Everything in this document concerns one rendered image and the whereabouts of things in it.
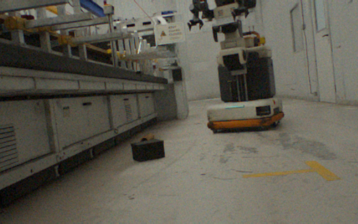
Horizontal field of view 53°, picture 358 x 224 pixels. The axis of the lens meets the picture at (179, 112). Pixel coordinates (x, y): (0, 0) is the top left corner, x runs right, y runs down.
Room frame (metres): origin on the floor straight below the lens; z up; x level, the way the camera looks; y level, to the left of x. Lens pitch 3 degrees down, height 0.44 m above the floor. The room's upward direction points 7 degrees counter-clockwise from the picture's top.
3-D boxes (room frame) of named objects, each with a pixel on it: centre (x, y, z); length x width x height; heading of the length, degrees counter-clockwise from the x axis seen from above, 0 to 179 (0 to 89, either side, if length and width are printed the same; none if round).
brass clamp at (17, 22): (1.54, 0.64, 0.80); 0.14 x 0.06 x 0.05; 174
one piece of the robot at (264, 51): (3.75, -0.73, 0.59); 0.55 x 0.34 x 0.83; 61
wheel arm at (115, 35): (2.05, 0.49, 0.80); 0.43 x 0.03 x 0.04; 84
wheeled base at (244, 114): (3.67, -0.68, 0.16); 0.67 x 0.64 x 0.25; 151
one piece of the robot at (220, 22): (3.42, -0.54, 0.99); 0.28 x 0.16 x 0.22; 61
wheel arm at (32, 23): (1.55, 0.54, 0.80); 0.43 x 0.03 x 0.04; 84
